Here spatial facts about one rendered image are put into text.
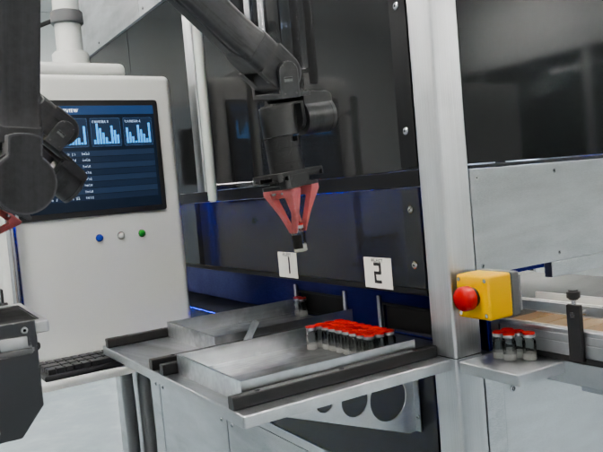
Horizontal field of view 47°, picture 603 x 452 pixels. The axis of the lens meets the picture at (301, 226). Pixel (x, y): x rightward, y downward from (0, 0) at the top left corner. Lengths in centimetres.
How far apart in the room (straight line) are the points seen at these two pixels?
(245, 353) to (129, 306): 70
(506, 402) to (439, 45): 64
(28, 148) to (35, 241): 103
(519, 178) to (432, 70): 27
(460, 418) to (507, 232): 34
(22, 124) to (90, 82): 108
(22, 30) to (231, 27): 29
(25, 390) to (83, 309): 91
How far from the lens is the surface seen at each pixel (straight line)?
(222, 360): 134
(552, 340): 123
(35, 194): 91
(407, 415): 134
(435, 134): 120
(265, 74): 107
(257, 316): 175
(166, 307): 204
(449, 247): 121
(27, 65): 93
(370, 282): 138
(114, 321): 199
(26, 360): 105
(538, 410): 142
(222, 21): 105
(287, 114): 110
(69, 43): 206
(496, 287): 116
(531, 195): 136
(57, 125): 137
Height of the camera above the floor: 119
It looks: 3 degrees down
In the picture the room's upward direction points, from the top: 5 degrees counter-clockwise
